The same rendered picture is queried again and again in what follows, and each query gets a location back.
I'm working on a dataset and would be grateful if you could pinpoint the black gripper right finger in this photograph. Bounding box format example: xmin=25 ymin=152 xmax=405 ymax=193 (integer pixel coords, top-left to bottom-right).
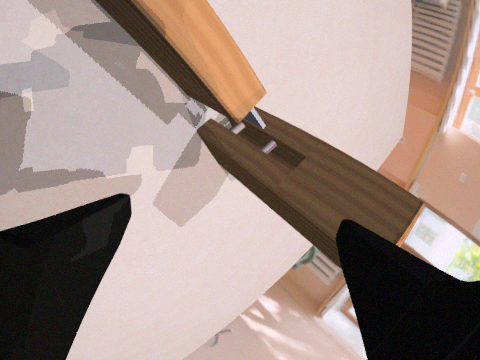
xmin=336 ymin=220 xmax=480 ymax=360

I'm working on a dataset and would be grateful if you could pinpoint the dark brown wooden post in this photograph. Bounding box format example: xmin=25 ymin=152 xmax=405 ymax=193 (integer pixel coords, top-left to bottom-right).
xmin=196 ymin=107 xmax=425 ymax=269

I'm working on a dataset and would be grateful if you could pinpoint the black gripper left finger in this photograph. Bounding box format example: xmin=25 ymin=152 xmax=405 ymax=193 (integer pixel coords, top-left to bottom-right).
xmin=0 ymin=193 xmax=132 ymax=360

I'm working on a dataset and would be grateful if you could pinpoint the brown wooden board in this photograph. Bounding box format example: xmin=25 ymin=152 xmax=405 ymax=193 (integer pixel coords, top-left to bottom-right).
xmin=96 ymin=0 xmax=267 ymax=129

